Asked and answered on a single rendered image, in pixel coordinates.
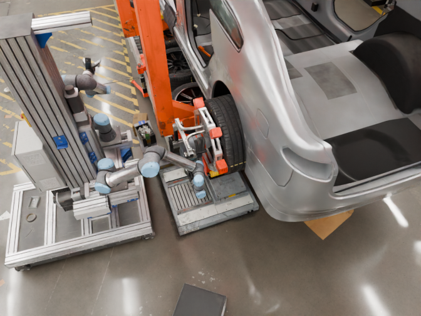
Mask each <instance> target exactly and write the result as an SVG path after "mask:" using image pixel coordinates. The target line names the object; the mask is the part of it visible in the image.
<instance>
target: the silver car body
mask: <svg viewBox="0 0 421 316"><path fill-rule="evenodd" d="M165 3H168V5H169V6H172V7H173V9H174V11H175V12H176V14H177V15H176V14H175V16H176V17H177V20H175V26H174V27H173V32H174V38H175V40H176V42H177V44H178V46H179V47H180V49H181V51H182V53H183V55H184V57H185V59H186V61H187V63H188V65H189V68H190V70H191V72H192V74H193V76H194V78H195V80H196V82H197V84H198V86H199V88H200V90H201V91H202V93H203V95H204V97H205V99H206V100H208V99H211V89H212V85H213V82H214V81H215V80H216V79H220V80H222V81H223V82H224V83H225V84H226V86H227V87H228V89H229V91H230V92H231V94H232V97H233V99H234V101H235V103H236V107H237V110H238V112H239V116H240V119H241V123H242V129H243V132H244V140H245V145H246V168H245V171H244V172H245V173H246V176H247V178H248V179H249V181H250V183H251V185H252V187H253V189H254V190H255V192H256V194H257V196H258V198H259V200H260V202H261V204H262V206H263V207H264V209H265V210H266V212H267V213H268V215H270V216H271V217H273V218H274V219H277V220H280V221H287V222H300V221H311V220H314V219H320V218H325V217H328V216H333V215H336V214H340V213H344V212H346V211H349V210H352V209H356V208H359V207H361V206H364V205H367V204H370V203H374V202H375V201H379V200H381V199H384V198H387V197H390V196H393V195H395V194H398V193H401V192H404V191H407V190H409V189H412V188H415V187H417V186H420V185H421V0H395V4H394V8H393V10H391V11H389V12H387V13H386V14H384V15H383V16H381V17H380V18H378V19H377V20H376V21H375V22H374V23H373V24H371V25H370V26H369V27H367V28H365V29H362V30H358V31H355V30H354V29H353V28H352V27H350V26H349V25H348V24H346V23H345V22H344V21H343V20H342V19H341V18H339V17H338V15H337V13H336V11H335V0H159V4H160V12H161V14H162V16H163V11H164V9H165V8H164V6H165Z"/></svg>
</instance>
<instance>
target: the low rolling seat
mask: <svg viewBox="0 0 421 316"><path fill-rule="evenodd" d="M226 302H227V297H226V296H225V295H222V294H220V293H216V292H212V291H210V290H206V289H203V288H200V287H197V286H194V285H190V284H188V283H184V285H183V287H182V290H181V293H180V295H179V299H178V301H177V304H176V306H175V310H174V312H173V315H172V316H223V315H224V312H225V311H226V310H227V309H226Z"/></svg>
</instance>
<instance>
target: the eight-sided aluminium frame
mask: <svg viewBox="0 0 421 316"><path fill-rule="evenodd" d="M204 113H205V114H206V116H207V118H208V119H209V122H210V124H209V123H208V121H207V119H206V117H205V115H204ZM197 116H199V125H200V124H201V118H202V119H203V121H204V123H205V126H206V127H207V131H208V133H209V131H210V129H214V128H216V125H215V123H214V122H213V120H212V118H211V116H210V114H209V113H208V111H207V109H206V107H203V108H198V109H197V110H194V120H195V126H198V121H197ZM209 137H210V142H211V145H212V149H213V154H214V160H213V159H212V156H211V154H210V152H209V150H208V148H207V155H208V157H209V159H210V161H211V163H209V160H208V158H207V156H206V154H205V153H203V154H202V155H203V156H204V159H205V161H206V163H207V166H208V168H209V170H212V171H214V172H217V169H216V161H217V157H219V160H222V156H223V155H222V149H221V145H220V142H219V138H216V144H217V149H216V147H215V143H214V139H211V136H210V133H209Z"/></svg>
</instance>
